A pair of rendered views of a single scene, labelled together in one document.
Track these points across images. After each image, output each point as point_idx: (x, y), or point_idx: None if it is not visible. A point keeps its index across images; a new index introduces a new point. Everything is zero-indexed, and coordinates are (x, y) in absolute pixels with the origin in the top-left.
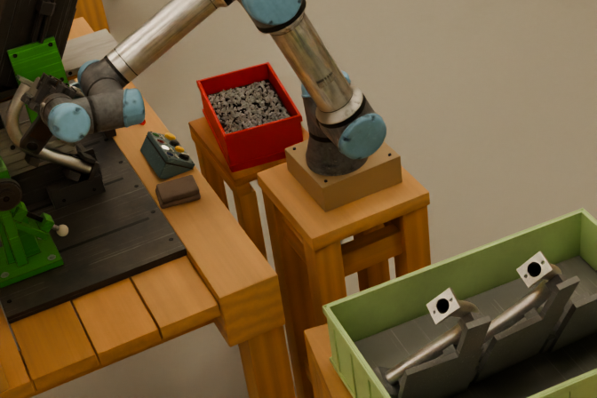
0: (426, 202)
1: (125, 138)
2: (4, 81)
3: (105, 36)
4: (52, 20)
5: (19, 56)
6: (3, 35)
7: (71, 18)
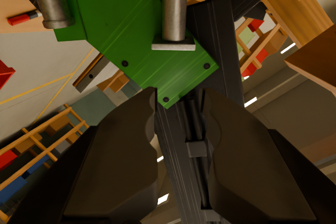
0: None
1: None
2: (199, 14)
3: (107, 77)
4: (176, 122)
5: (199, 68)
6: (230, 82)
7: (156, 130)
